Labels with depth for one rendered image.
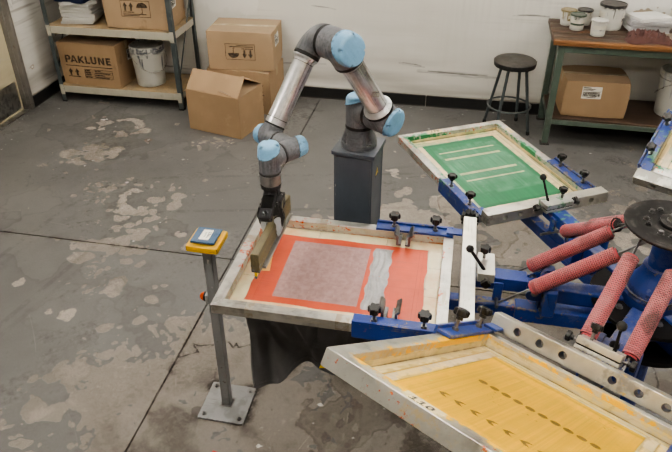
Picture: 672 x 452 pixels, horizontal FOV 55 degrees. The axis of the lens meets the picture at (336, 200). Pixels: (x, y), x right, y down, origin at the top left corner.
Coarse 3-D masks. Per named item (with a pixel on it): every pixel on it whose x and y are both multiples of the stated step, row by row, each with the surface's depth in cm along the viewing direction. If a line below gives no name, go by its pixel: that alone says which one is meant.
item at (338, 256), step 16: (288, 240) 256; (304, 240) 256; (320, 240) 256; (336, 240) 256; (288, 256) 247; (304, 256) 247; (320, 256) 247; (336, 256) 247; (352, 256) 247; (368, 256) 247; (400, 256) 247; (416, 256) 247; (336, 272) 239; (352, 272) 239; (368, 272) 239; (400, 272) 239; (416, 272) 239
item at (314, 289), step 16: (272, 272) 239; (288, 272) 239; (304, 272) 239; (320, 272) 239; (256, 288) 231; (272, 288) 231; (288, 288) 231; (304, 288) 231; (320, 288) 231; (336, 288) 231; (352, 288) 231; (400, 288) 231; (416, 288) 231; (304, 304) 224; (320, 304) 224; (336, 304) 224; (352, 304) 224; (416, 304) 224; (416, 320) 217
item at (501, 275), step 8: (496, 272) 225; (504, 272) 225; (512, 272) 225; (520, 272) 225; (496, 280) 223; (504, 280) 222; (512, 280) 221; (520, 280) 221; (504, 288) 224; (512, 288) 223; (520, 288) 222
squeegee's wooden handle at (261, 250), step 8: (288, 200) 247; (288, 208) 249; (272, 224) 231; (264, 232) 227; (272, 232) 229; (264, 240) 223; (272, 240) 230; (256, 248) 218; (264, 248) 221; (256, 256) 215; (264, 256) 222; (256, 264) 217; (256, 272) 219
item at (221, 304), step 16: (256, 224) 259; (288, 224) 263; (304, 224) 261; (320, 224) 260; (336, 224) 259; (352, 224) 259; (368, 224) 259; (256, 240) 252; (416, 240) 255; (432, 240) 253; (448, 240) 250; (240, 256) 241; (448, 256) 241; (240, 272) 236; (448, 272) 233; (224, 288) 225; (448, 288) 225; (224, 304) 218; (240, 304) 218; (256, 304) 218; (448, 304) 218; (272, 320) 217; (288, 320) 215; (304, 320) 214; (320, 320) 212; (336, 320) 212
